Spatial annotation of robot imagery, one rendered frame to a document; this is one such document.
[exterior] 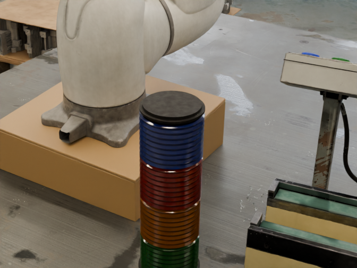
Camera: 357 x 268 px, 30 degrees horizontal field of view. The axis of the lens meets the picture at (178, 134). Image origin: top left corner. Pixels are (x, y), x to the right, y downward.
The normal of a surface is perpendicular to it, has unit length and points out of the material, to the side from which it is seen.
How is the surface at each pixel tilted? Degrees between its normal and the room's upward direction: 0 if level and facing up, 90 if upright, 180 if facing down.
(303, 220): 90
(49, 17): 0
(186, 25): 93
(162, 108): 0
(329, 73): 63
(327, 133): 90
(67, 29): 82
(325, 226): 90
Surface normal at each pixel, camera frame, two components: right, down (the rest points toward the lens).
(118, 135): 0.07, -0.72
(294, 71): -0.33, -0.01
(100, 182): -0.51, 0.40
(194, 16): 0.75, 0.27
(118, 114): 0.37, 0.43
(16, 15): 0.02, -0.88
